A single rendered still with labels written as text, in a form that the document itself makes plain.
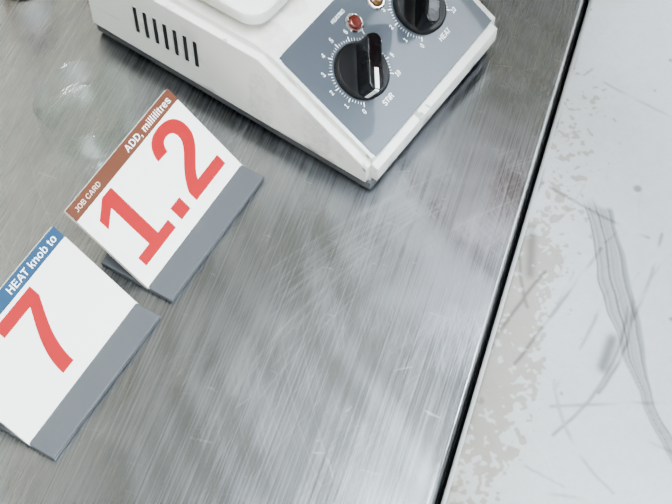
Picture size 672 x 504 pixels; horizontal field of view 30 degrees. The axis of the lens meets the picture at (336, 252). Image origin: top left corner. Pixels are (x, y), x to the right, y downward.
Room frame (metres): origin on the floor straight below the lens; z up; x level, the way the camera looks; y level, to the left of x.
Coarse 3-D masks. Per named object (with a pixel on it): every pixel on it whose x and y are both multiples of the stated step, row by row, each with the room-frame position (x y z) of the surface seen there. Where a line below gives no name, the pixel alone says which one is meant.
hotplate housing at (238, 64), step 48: (96, 0) 0.48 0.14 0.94; (144, 0) 0.46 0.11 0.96; (192, 0) 0.45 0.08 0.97; (288, 0) 0.45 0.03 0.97; (144, 48) 0.46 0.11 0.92; (192, 48) 0.44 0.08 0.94; (240, 48) 0.42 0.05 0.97; (480, 48) 0.47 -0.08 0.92; (240, 96) 0.42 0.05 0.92; (288, 96) 0.41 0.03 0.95; (432, 96) 0.43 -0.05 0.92; (336, 144) 0.39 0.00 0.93
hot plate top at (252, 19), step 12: (204, 0) 0.44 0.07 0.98; (216, 0) 0.44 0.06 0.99; (228, 0) 0.44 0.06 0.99; (240, 0) 0.44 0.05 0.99; (252, 0) 0.44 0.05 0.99; (264, 0) 0.44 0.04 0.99; (276, 0) 0.44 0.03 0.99; (228, 12) 0.43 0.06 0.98; (240, 12) 0.43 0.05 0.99; (252, 12) 0.43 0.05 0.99; (264, 12) 0.43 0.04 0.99; (252, 24) 0.43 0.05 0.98
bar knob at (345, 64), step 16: (352, 48) 0.43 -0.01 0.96; (368, 48) 0.43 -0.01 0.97; (336, 64) 0.42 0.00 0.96; (352, 64) 0.43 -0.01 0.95; (368, 64) 0.42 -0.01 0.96; (384, 64) 0.43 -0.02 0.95; (352, 80) 0.42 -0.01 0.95; (368, 80) 0.41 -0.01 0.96; (384, 80) 0.42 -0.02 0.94; (352, 96) 0.41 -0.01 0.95; (368, 96) 0.41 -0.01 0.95
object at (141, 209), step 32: (160, 128) 0.39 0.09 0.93; (192, 128) 0.40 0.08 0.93; (128, 160) 0.37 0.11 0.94; (160, 160) 0.38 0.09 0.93; (192, 160) 0.38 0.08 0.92; (224, 160) 0.39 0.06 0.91; (128, 192) 0.36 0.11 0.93; (160, 192) 0.36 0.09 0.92; (192, 192) 0.37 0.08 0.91; (96, 224) 0.34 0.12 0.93; (128, 224) 0.34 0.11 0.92; (160, 224) 0.35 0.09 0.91; (128, 256) 0.33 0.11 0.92
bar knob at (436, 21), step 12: (396, 0) 0.47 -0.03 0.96; (408, 0) 0.47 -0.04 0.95; (420, 0) 0.47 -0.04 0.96; (432, 0) 0.46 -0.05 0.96; (444, 0) 0.48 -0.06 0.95; (396, 12) 0.46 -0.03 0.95; (408, 12) 0.46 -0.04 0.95; (420, 12) 0.46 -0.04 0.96; (432, 12) 0.46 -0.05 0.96; (444, 12) 0.47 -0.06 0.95; (408, 24) 0.46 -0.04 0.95; (420, 24) 0.46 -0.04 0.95; (432, 24) 0.45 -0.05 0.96
